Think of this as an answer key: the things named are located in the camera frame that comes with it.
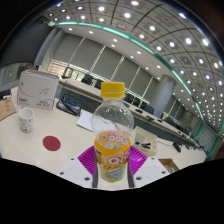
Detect white patterned mug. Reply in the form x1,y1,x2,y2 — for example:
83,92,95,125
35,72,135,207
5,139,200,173
17,106,35,134

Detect white paper ream box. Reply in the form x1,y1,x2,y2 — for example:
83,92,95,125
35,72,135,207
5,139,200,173
16,69,60,111

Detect group of ceiling lights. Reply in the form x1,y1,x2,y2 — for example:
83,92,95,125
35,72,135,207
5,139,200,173
46,0,224,134

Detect black desk phone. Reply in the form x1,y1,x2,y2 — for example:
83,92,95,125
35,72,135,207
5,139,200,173
55,94,82,117

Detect beige open cardboard box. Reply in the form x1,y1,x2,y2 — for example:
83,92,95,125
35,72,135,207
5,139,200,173
133,125,159,158

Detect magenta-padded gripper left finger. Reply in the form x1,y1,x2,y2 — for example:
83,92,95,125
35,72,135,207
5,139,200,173
57,145,99,189

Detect long curved conference desk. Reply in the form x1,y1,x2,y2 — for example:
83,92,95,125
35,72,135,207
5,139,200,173
58,78,201,151

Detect white paper sheet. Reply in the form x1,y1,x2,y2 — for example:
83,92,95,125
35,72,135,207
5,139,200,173
75,110,95,133

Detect row of black chairs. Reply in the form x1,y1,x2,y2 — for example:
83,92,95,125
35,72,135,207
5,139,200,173
80,73,188,134

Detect yellow-capped clear drink bottle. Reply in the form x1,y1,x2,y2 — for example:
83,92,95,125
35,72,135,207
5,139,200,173
90,81,135,184

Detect flat round red coaster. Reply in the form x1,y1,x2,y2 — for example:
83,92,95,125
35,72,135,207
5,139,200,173
42,135,62,152

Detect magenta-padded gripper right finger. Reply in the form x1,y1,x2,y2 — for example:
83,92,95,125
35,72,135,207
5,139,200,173
126,145,171,188

